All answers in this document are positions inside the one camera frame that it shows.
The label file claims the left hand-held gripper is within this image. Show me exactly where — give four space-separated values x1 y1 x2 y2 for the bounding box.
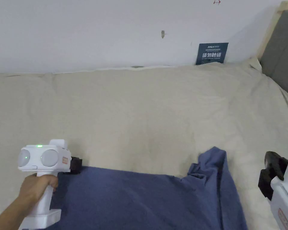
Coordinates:
17 139 83 230

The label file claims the dark blue shirt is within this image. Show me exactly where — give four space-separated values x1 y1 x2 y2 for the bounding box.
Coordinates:
49 146 248 230

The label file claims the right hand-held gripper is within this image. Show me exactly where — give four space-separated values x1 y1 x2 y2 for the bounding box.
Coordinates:
258 151 288 230

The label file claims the bed with beige sheet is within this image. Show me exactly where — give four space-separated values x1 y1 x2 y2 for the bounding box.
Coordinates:
0 57 288 230

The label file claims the person's left forearm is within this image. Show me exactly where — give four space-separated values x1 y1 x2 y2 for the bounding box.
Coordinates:
0 194 35 230

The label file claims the grey padded headboard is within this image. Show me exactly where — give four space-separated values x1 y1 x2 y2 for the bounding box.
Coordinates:
260 10 288 102

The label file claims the person's left hand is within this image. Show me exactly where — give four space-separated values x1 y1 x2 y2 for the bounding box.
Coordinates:
18 173 59 208

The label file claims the dark blue sign card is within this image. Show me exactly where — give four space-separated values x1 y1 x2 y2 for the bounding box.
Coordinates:
195 43 229 65

